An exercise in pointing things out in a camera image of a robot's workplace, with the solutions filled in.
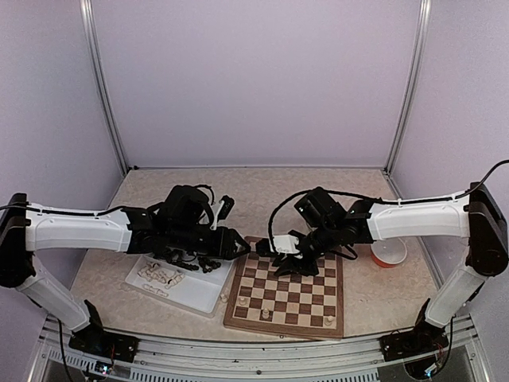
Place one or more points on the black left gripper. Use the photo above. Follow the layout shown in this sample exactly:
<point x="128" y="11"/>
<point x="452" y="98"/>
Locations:
<point x="226" y="247"/>

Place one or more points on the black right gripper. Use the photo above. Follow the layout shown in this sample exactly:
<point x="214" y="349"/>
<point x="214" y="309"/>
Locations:
<point x="291" y="263"/>

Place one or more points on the wooden chess board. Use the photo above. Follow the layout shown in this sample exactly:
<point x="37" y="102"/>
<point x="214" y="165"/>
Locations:
<point x="298" y="303"/>

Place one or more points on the white plastic divided tray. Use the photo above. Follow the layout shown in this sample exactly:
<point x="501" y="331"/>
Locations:
<point x="198" y="293"/>

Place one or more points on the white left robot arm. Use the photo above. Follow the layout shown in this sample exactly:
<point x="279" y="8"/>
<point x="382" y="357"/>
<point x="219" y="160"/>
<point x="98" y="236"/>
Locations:
<point x="187" y="220"/>

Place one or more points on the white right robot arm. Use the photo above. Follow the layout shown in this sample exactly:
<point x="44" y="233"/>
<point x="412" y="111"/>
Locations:
<point x="472" y="214"/>

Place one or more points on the pile of dark chess pieces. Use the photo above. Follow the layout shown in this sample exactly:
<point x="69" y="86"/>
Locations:
<point x="194" y="264"/>

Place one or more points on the pile of white chess pieces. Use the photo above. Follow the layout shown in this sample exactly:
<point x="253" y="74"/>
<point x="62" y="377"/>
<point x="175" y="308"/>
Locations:
<point x="157" y="280"/>

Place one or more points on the orange white bowl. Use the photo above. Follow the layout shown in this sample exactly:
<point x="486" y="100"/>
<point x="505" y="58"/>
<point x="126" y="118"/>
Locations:
<point x="389" y="253"/>

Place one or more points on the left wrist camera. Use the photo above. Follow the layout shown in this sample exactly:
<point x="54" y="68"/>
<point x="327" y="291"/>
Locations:
<point x="221" y="210"/>

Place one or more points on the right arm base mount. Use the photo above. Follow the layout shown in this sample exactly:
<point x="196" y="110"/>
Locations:
<point x="412" y="343"/>

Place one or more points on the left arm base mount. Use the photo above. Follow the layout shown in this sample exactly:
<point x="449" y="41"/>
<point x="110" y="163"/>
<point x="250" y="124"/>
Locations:
<point x="102" y="343"/>

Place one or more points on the front aluminium rail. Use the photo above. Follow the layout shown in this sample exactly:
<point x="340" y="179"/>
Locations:
<point x="162" y="358"/>

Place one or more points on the left aluminium frame post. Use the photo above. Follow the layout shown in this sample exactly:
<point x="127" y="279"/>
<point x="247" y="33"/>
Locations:
<point x="87" y="14"/>

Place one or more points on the aluminium frame post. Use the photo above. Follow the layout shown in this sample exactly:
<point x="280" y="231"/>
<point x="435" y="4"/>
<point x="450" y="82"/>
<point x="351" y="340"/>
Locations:
<point x="411" y="85"/>
<point x="87" y="14"/>

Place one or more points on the right aluminium frame post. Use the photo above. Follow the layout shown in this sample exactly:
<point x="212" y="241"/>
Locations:
<point x="411" y="85"/>

